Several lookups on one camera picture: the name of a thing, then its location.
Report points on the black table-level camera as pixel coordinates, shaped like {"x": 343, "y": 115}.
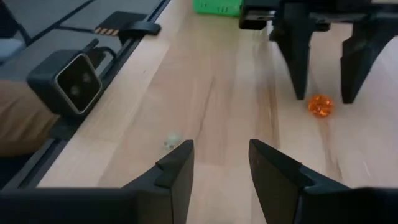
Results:
{"x": 62, "y": 84}

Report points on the orange translucent pumpkin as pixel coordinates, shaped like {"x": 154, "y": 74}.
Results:
{"x": 321, "y": 105}

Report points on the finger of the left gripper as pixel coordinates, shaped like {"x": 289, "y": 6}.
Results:
{"x": 295, "y": 56}
{"x": 357, "y": 62}

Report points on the beige plastic skull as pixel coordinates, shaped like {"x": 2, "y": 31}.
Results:
{"x": 172, "y": 140}

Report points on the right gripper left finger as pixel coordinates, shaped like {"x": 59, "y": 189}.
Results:
{"x": 174, "y": 180}

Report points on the black orange-striped floor mat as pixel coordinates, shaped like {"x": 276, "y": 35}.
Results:
{"x": 107, "y": 31}

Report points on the black table clamp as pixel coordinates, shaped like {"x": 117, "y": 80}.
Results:
{"x": 140, "y": 29}

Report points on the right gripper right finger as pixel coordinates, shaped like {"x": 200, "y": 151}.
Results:
{"x": 273, "y": 177}

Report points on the green plastic basket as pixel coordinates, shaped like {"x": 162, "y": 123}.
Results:
{"x": 217, "y": 7}

